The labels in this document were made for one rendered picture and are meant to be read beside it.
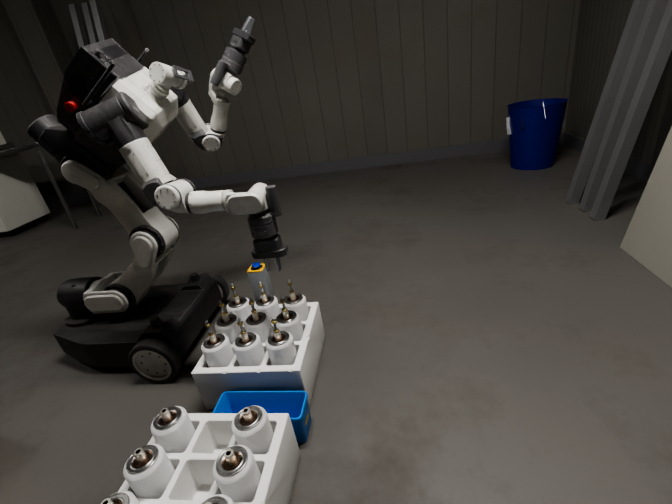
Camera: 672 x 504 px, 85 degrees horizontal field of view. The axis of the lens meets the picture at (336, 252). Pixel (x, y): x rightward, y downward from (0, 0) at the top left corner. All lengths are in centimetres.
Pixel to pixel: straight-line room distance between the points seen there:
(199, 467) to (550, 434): 99
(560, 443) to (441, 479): 36
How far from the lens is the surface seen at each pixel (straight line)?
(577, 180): 289
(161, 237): 161
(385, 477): 121
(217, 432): 127
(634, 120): 258
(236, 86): 169
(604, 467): 132
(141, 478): 112
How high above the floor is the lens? 103
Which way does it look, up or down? 26 degrees down
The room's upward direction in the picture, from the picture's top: 10 degrees counter-clockwise
